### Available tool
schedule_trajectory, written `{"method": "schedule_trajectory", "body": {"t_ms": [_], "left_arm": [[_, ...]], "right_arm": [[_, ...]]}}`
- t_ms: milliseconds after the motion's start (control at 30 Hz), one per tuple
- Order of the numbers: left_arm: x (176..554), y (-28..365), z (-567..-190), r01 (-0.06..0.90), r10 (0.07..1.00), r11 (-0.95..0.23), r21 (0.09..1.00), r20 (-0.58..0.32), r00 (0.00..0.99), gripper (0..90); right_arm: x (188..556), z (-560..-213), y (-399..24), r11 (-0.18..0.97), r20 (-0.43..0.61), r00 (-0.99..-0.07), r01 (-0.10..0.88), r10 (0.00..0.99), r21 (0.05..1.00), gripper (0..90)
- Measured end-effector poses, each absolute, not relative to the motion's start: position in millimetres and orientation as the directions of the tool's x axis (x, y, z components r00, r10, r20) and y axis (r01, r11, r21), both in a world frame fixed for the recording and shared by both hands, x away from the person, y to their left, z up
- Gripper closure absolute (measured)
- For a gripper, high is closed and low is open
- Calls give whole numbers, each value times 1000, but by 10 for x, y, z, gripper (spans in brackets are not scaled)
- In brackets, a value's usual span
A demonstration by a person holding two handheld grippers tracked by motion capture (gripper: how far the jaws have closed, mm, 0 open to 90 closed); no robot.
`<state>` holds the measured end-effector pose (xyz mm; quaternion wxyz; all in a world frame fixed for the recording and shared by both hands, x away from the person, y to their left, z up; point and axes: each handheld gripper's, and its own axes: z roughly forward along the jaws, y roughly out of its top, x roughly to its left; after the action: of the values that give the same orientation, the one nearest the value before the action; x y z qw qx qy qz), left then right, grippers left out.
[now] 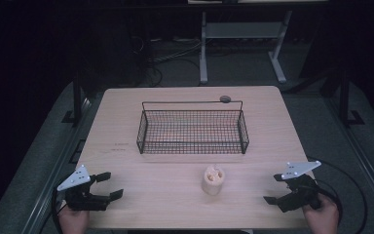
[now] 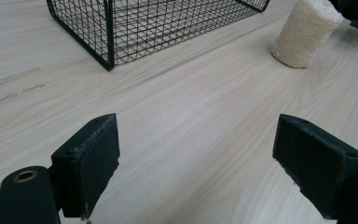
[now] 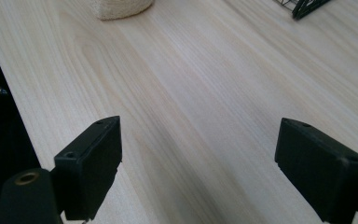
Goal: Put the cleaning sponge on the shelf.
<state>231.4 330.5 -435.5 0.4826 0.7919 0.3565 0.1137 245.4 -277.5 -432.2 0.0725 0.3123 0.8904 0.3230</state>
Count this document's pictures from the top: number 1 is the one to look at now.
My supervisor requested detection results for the person's left hand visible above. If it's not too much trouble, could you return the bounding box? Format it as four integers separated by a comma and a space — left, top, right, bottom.
57, 204, 91, 234

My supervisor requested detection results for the person's right hand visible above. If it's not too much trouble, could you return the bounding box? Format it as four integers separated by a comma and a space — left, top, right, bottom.
301, 193, 341, 234

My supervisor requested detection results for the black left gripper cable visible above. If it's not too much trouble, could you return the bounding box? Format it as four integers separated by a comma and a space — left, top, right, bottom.
38, 176, 68, 234

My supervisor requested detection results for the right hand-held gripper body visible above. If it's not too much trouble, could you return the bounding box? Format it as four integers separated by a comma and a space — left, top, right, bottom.
277, 160, 322, 214

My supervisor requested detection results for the bundle of floor cables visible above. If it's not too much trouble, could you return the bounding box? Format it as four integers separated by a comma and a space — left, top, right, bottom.
128, 34, 207, 88

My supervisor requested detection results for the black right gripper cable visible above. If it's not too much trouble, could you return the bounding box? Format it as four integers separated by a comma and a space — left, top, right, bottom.
306, 156, 368, 234

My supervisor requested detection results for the beige loofah piece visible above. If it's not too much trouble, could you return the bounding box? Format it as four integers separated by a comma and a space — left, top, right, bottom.
201, 164, 227, 196

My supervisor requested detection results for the white metal desk frame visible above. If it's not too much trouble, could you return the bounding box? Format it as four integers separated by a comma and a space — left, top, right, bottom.
199, 10, 294, 86

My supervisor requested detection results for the black metal post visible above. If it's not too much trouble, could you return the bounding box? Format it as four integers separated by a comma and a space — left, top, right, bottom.
61, 69, 85, 127
338, 66, 365, 129

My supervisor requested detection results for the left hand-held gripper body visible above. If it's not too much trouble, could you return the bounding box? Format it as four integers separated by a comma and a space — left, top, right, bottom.
56, 164, 112, 212

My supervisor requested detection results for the black wire basket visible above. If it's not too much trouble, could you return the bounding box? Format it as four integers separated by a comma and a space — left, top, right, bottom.
135, 99, 250, 156

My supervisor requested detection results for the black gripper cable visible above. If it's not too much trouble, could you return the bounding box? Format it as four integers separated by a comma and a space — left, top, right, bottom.
306, 156, 368, 234
38, 176, 68, 234

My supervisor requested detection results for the aluminium rail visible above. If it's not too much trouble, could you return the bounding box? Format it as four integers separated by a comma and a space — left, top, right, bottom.
20, 96, 94, 234
324, 97, 374, 225

